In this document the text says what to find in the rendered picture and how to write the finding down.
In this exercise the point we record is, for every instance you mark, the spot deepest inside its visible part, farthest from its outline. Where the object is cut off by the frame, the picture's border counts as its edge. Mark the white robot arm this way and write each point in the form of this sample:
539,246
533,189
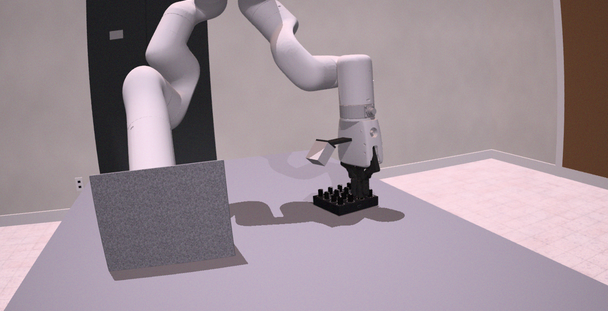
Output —
156,98

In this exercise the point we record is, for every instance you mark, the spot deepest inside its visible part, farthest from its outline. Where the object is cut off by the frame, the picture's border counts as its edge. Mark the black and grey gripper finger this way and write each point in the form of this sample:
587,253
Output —
365,175
353,172

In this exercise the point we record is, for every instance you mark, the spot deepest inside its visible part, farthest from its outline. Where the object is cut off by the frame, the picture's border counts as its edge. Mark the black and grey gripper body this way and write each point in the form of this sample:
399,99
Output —
365,134

